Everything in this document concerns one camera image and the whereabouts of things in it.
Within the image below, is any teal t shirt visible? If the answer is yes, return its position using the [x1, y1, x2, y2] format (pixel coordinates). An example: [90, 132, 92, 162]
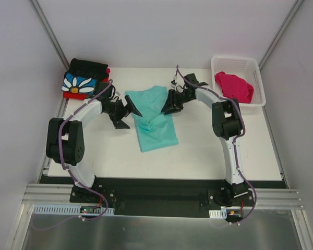
[126, 85, 178, 153]

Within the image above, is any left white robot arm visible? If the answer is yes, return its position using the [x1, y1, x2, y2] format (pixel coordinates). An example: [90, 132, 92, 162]
[46, 80, 142, 203]

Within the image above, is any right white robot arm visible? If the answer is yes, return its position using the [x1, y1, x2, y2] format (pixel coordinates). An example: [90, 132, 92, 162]
[162, 73, 249, 207]

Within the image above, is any red folded t shirt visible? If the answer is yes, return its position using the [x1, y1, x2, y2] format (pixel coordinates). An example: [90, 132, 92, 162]
[62, 79, 113, 101]

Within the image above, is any pink folded t shirt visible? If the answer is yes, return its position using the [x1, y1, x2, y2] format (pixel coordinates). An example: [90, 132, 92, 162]
[106, 68, 111, 78]

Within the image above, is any magenta t shirt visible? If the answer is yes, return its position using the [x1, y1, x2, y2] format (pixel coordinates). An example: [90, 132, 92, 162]
[214, 71, 254, 104]

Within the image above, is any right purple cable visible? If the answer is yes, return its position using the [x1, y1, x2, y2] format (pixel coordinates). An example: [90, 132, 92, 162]
[176, 65, 258, 229]

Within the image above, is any purple cable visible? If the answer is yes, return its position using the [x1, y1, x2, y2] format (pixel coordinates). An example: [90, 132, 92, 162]
[176, 65, 258, 229]
[32, 79, 114, 231]

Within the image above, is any left white cable duct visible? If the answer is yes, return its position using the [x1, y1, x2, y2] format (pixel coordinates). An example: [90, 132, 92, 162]
[33, 205, 115, 217]

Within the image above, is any white cable duct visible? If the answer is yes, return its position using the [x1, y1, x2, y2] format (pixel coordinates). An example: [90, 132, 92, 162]
[209, 209, 227, 219]
[33, 205, 115, 217]

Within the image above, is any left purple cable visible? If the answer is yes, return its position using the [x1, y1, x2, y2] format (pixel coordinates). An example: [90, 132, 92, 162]
[32, 79, 114, 231]

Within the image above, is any right white cable duct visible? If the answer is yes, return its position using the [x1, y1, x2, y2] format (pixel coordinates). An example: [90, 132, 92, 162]
[209, 209, 227, 219]

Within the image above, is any left aluminium frame post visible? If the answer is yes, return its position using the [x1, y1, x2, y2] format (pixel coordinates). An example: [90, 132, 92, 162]
[29, 0, 69, 70]

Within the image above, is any aluminium frame post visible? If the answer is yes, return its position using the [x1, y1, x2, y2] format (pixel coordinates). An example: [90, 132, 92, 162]
[259, 0, 305, 71]
[29, 0, 69, 70]

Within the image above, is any right aluminium frame post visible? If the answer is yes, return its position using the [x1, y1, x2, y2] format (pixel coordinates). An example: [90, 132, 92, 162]
[259, 0, 305, 71]

